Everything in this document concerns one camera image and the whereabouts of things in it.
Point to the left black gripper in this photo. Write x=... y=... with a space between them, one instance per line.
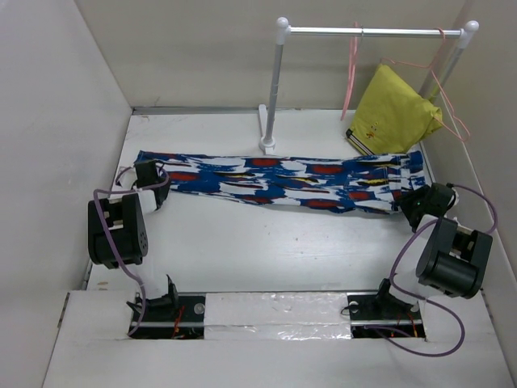
x=165 y=189

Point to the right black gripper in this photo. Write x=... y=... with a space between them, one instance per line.
x=409 y=197

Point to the blue white red patterned trousers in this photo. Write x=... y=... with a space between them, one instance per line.
x=372 y=183

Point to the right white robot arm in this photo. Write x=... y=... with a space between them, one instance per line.
x=454 y=259

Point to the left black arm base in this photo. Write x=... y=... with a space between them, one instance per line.
x=172 y=316

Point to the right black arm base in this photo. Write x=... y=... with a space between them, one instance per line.
x=373 y=314

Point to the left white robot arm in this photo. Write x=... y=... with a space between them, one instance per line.
x=116 y=232

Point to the yellow folded garment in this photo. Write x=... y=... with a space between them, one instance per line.
x=391 y=116

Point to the white metal clothes rack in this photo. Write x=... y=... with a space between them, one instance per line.
x=266 y=113

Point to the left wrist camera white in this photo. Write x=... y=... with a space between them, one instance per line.
x=126 y=178

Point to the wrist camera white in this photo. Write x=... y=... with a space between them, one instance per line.
x=454 y=188
x=126 y=178

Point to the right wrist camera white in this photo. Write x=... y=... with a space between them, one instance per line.
x=454 y=188

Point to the pink wire hanger right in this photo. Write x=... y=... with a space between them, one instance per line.
x=467 y=32

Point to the pink wire hanger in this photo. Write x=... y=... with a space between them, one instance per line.
x=354 y=44
x=467 y=32

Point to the pink wire hanger left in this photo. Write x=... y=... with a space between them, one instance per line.
x=354 y=44

